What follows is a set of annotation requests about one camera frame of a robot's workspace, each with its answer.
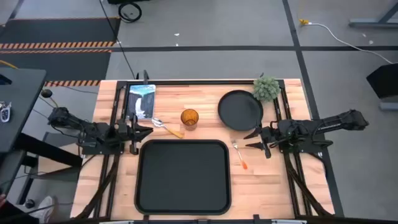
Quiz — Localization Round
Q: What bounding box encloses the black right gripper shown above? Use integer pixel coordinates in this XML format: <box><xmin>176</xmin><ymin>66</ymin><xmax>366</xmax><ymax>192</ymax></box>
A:
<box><xmin>243</xmin><ymin>119</ymin><xmax>292</xmax><ymax>159</ymax></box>

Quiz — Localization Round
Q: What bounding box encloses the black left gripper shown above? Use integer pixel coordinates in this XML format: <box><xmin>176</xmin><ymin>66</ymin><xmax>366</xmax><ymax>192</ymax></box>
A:
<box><xmin>113</xmin><ymin>113</ymin><xmax>154</xmax><ymax>156</ymax></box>

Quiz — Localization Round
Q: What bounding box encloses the spoon with yellow-orange handle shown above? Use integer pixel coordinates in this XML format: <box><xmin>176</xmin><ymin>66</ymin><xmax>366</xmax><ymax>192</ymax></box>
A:
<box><xmin>151</xmin><ymin>117</ymin><xmax>185</xmax><ymax>139</ymax></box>

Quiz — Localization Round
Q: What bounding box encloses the fork with orange handle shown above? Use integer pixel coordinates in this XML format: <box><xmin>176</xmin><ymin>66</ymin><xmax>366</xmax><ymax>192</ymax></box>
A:
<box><xmin>230</xmin><ymin>139</ymin><xmax>249</xmax><ymax>170</ymax></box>

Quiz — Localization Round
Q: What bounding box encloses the black round plate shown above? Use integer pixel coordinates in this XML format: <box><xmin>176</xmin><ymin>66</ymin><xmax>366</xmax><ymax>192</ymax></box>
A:
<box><xmin>217</xmin><ymin>90</ymin><xmax>264</xmax><ymax>132</ymax></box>

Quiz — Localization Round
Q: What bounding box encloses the amber ribbed glass cup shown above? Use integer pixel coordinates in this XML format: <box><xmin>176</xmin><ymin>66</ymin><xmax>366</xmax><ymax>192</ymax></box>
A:
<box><xmin>180</xmin><ymin>108</ymin><xmax>200</xmax><ymax>131</ymax></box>

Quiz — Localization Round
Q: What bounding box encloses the black plastic tray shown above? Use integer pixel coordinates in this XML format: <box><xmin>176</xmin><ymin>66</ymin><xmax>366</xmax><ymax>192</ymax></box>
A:
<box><xmin>134</xmin><ymin>139</ymin><xmax>232</xmax><ymax>216</ymax></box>

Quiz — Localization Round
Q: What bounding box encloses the blue white picture card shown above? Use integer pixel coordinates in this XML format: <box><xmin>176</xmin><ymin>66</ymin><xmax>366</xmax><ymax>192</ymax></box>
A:
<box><xmin>126</xmin><ymin>84</ymin><xmax>157</xmax><ymax>121</ymax></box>

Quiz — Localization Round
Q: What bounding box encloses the green artificial plant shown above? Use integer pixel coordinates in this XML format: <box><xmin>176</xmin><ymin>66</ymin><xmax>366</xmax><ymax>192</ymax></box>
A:
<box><xmin>252</xmin><ymin>73</ymin><xmax>282</xmax><ymax>103</ymax></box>

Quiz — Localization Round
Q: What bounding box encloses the black hazard-striped floor mat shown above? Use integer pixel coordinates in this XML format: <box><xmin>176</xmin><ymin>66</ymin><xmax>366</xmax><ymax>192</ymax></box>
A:
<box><xmin>0</xmin><ymin>49</ymin><xmax>113</xmax><ymax>88</ymax></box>
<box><xmin>0</xmin><ymin>17</ymin><xmax>121</xmax><ymax>50</ymax></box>

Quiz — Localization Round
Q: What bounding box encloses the black desk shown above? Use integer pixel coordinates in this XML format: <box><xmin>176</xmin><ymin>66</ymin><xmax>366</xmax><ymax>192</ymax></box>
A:
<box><xmin>0</xmin><ymin>67</ymin><xmax>47</xmax><ymax>154</ymax></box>

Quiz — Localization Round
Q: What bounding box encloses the person's foot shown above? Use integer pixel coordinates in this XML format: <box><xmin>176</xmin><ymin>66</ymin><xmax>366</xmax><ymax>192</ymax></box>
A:
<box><xmin>29</xmin><ymin>195</ymin><xmax>56</xmax><ymax>223</ymax></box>

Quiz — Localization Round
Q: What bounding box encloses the grey metal table foot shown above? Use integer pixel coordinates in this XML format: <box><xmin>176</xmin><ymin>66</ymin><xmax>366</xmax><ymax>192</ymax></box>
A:
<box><xmin>378</xmin><ymin>101</ymin><xmax>398</xmax><ymax>112</ymax></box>

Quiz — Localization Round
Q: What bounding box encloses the car key fob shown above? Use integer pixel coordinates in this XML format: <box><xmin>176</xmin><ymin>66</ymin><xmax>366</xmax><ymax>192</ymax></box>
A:
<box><xmin>0</xmin><ymin>101</ymin><xmax>12</xmax><ymax>123</ymax></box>

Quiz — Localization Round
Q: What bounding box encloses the black box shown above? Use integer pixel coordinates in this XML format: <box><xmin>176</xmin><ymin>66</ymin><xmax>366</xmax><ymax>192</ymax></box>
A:
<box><xmin>366</xmin><ymin>63</ymin><xmax>398</xmax><ymax>100</ymax></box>

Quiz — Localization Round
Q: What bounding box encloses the grey metal table leg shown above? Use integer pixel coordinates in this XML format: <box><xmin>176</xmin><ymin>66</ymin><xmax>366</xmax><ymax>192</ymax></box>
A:
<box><xmin>348</xmin><ymin>1</ymin><xmax>398</xmax><ymax>29</ymax></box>

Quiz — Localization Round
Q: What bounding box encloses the long black floor cable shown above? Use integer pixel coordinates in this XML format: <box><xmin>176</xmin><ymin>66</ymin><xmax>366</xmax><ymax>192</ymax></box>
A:
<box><xmin>98</xmin><ymin>0</ymin><xmax>137</xmax><ymax>79</ymax></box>

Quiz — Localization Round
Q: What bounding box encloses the black metal table frame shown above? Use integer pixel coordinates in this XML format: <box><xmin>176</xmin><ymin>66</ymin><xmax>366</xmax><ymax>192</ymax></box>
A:
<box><xmin>74</xmin><ymin>79</ymin><xmax>335</xmax><ymax>224</ymax></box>

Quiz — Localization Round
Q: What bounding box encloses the black desk leg frame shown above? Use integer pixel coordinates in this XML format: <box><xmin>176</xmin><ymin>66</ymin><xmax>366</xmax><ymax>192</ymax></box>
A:
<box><xmin>0</xmin><ymin>132</ymin><xmax>83</xmax><ymax>206</ymax></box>

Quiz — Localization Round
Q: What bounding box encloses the coiled black cable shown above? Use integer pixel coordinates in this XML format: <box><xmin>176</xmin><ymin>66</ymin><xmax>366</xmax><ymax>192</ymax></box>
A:
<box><xmin>118</xmin><ymin>1</ymin><xmax>143</xmax><ymax>24</ymax></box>

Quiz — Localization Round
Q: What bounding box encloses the white floor cable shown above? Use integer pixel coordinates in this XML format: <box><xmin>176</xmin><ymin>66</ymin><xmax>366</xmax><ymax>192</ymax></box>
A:
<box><xmin>307</xmin><ymin>22</ymin><xmax>395</xmax><ymax>65</ymax></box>

